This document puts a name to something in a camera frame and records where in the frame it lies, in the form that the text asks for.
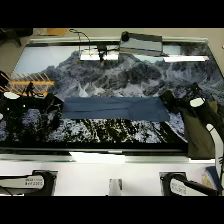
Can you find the dark blue garment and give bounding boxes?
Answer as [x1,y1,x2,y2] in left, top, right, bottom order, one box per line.
[61,96,171,123]

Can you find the black cable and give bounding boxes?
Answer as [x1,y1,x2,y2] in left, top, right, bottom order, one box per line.
[68,28,92,45]

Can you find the grey garment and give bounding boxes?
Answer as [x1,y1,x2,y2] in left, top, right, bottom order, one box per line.
[119,31,165,57]

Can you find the dark olive garment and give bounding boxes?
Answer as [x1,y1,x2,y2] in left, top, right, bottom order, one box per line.
[181,100,218,160]

